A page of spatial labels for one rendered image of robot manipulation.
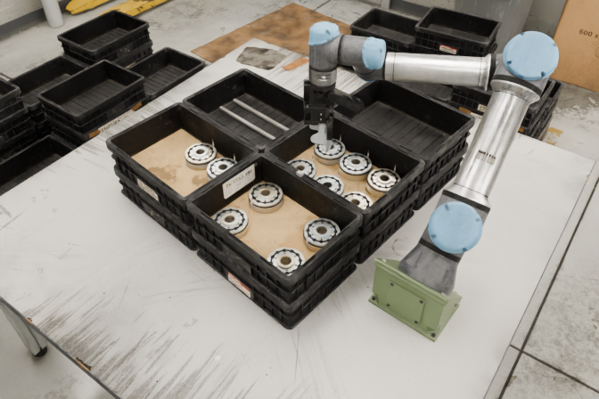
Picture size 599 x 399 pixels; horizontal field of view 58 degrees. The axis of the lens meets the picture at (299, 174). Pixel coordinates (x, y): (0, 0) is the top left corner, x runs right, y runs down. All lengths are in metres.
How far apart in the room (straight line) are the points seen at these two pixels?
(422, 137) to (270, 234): 0.67
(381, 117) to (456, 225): 0.81
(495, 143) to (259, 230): 0.68
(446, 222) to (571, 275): 1.57
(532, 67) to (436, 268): 0.53
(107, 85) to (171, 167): 1.21
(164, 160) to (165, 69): 1.42
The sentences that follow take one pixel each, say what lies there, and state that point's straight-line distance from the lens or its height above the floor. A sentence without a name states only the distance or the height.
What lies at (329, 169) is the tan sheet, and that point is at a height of 0.83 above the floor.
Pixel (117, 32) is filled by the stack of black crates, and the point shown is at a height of 0.49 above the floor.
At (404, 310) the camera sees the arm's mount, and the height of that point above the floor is 0.75.
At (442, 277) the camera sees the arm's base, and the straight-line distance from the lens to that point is 1.43.
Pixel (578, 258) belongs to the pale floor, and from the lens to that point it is 2.88.
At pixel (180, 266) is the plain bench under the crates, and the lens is 1.68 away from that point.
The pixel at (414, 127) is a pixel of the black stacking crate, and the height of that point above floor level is 0.83.
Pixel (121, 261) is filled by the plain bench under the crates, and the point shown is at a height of 0.70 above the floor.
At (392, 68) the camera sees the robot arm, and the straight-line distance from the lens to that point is 1.49.
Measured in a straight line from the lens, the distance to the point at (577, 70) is 4.08.
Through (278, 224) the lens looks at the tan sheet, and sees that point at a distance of 1.58.
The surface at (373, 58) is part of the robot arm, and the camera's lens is 1.38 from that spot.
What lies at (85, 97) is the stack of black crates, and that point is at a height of 0.49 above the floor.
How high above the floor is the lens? 1.99
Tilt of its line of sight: 42 degrees down
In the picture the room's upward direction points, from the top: straight up
